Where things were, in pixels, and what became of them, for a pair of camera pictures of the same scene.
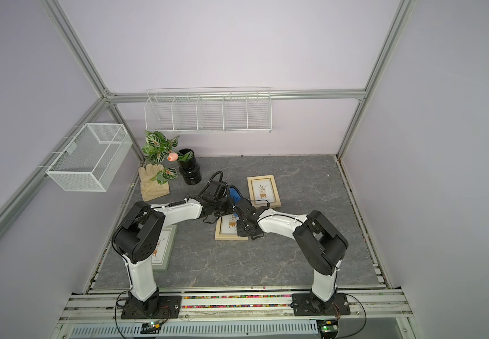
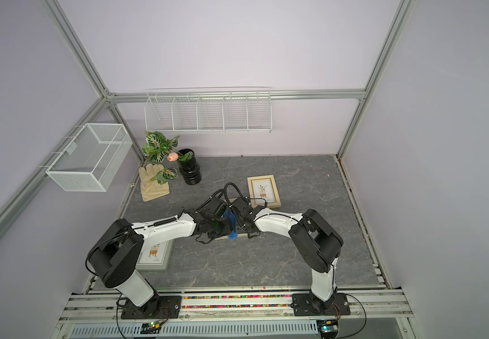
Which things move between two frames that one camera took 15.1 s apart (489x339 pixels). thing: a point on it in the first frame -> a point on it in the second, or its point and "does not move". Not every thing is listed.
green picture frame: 161,256 does not move
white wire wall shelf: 227,109 does not move
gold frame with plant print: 263,191 does not move
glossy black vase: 189,168 does not move
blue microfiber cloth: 234,195 -> 232,234
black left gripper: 228,211 -> 227,230
